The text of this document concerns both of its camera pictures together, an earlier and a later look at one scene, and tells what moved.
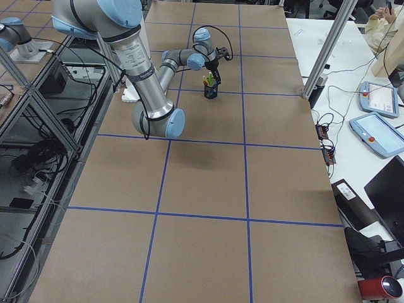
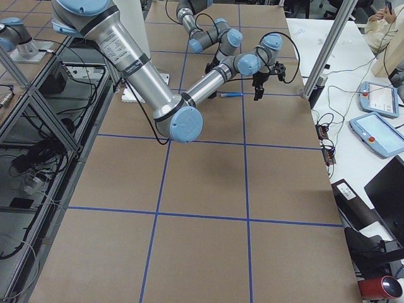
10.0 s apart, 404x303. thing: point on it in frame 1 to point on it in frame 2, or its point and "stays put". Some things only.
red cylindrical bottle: (386, 287) stays put
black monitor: (386, 192) stays put
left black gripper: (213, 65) to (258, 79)
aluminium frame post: (329, 49) stays put
